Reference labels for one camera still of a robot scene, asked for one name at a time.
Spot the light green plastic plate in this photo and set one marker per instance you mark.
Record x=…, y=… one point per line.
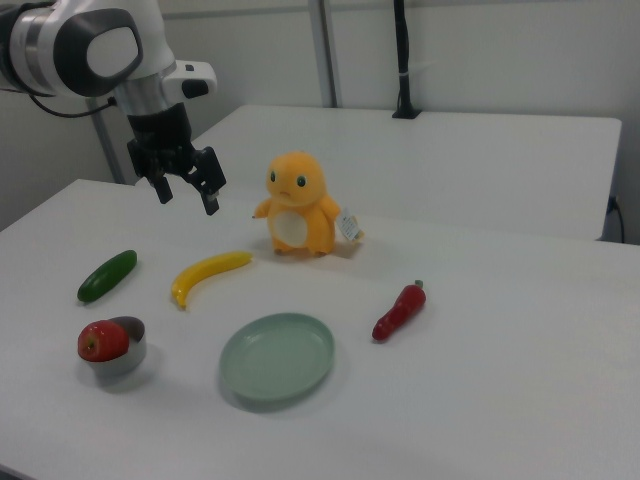
x=278, y=356

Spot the red plastic chili pepper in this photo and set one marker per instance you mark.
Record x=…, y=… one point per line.
x=400, y=312

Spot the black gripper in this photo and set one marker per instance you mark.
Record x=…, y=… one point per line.
x=161, y=138

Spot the white rear table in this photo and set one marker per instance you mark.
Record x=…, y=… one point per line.
x=450, y=160

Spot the yellow plastic banana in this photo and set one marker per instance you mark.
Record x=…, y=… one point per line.
x=206, y=272

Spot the small metal bowl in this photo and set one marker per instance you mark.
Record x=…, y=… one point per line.
x=125, y=357

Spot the black pole with clamp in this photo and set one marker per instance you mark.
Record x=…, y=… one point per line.
x=404, y=60

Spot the green plastic cucumber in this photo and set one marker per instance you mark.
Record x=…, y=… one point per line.
x=107, y=276

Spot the red plastic apple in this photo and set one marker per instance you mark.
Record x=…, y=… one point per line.
x=102, y=341

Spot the orange plush dinosaur toy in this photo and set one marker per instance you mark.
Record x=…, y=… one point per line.
x=296, y=210

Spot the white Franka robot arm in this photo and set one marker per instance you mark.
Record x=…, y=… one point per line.
x=75, y=45

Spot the white paper hang tag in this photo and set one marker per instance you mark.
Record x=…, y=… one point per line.
x=350, y=226

